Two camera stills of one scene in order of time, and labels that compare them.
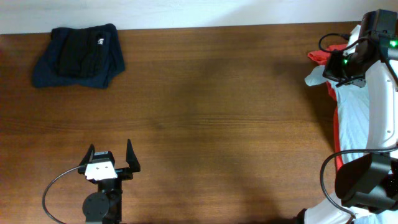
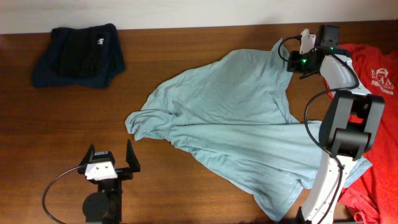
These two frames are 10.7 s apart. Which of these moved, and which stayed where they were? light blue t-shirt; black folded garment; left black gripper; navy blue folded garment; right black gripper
Moved: right black gripper; light blue t-shirt
Stayed: left black gripper; navy blue folded garment; black folded garment
